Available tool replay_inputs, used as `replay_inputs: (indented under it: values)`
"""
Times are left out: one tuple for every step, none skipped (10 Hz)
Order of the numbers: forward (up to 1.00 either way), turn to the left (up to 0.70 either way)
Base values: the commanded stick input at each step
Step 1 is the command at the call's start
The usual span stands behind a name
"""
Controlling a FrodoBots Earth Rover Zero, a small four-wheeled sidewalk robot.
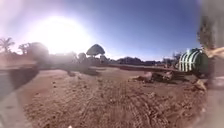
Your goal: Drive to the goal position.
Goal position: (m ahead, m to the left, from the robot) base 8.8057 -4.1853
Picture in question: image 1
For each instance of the row of distant trees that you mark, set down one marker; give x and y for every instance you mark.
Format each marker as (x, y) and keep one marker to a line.
(133, 60)

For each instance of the red-brown dirt ground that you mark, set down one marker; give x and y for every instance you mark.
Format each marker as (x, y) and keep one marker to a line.
(110, 100)

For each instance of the palm tree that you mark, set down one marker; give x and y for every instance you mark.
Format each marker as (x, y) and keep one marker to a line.
(6, 44)

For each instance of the green striped tank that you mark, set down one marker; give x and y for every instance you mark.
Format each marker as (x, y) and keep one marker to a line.
(193, 61)

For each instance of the pile of rocks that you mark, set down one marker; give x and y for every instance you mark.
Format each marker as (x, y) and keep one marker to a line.
(156, 76)

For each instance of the thatched roof shelter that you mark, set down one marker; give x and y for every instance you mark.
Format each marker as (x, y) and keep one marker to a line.
(95, 50)

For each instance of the dark round bush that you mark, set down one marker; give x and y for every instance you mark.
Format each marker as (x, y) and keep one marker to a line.
(36, 50)

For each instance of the tall tree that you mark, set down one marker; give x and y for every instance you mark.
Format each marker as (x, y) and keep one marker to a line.
(206, 33)

